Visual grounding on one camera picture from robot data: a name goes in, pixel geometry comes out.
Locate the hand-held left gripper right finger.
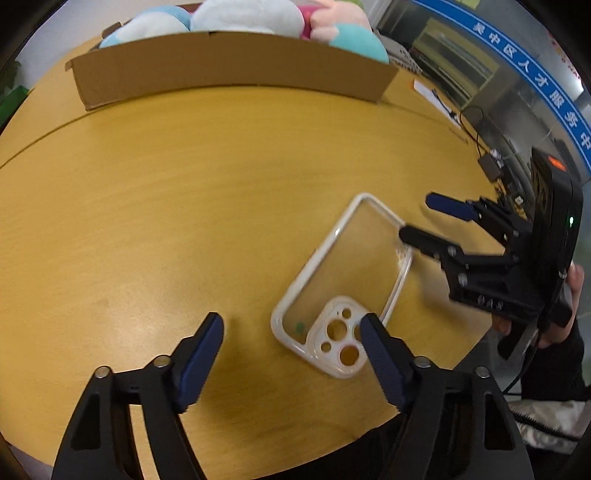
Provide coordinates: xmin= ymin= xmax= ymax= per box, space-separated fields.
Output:
xmin=360 ymin=313 xmax=532 ymax=480

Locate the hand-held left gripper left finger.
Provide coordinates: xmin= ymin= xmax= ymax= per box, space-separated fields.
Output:
xmin=52 ymin=312 xmax=225 ymax=480

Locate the grey and white jacket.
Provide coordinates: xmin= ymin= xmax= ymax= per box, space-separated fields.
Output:
xmin=508 ymin=399 xmax=587 ymax=457

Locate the beige slatted rack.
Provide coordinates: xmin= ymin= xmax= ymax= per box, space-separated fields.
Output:
xmin=411 ymin=18 xmax=502 ymax=104

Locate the brown cardboard box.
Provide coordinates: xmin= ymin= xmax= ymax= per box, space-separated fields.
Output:
xmin=65 ymin=30 xmax=400 ymax=112

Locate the green bench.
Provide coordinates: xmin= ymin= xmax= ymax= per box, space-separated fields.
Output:
xmin=0 ymin=85 xmax=31 ymax=130

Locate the black power adapter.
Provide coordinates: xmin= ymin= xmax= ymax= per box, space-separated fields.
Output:
xmin=477 ymin=154 xmax=502 ymax=181

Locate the grey cloth bag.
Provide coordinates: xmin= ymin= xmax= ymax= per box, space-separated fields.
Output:
xmin=379 ymin=30 xmax=423 ymax=75

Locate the long black cable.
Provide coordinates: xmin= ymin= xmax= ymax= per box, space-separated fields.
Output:
xmin=459 ymin=105 xmax=492 ymax=160

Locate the person's right hand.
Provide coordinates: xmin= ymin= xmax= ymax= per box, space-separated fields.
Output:
xmin=538 ymin=264 xmax=586 ymax=349

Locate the pink plush bear toy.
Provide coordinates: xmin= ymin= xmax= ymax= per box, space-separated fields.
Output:
xmin=298 ymin=4 xmax=319 ymax=40

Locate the blue window banner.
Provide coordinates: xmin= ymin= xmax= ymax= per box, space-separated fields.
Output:
xmin=411 ymin=0 xmax=591 ymax=162

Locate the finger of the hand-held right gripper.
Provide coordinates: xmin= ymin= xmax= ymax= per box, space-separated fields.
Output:
xmin=425 ymin=192 xmax=532 ymax=250
xmin=398 ymin=225 xmax=522 ymax=296

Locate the person's right forearm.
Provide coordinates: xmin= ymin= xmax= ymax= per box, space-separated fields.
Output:
xmin=501 ymin=318 xmax=588 ymax=407

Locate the white plush toy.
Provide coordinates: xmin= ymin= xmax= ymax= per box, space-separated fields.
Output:
xmin=189 ymin=0 xmax=305 ymax=37

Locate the light blue plush toy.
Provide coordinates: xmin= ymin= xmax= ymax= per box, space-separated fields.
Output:
xmin=99 ymin=4 xmax=192 ymax=49

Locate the teal and pink plush toy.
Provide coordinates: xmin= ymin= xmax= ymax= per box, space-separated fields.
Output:
xmin=308 ymin=0 xmax=390 ymax=64

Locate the clear white phone case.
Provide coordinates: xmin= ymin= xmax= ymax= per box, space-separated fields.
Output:
xmin=271 ymin=193 xmax=413 ymax=380

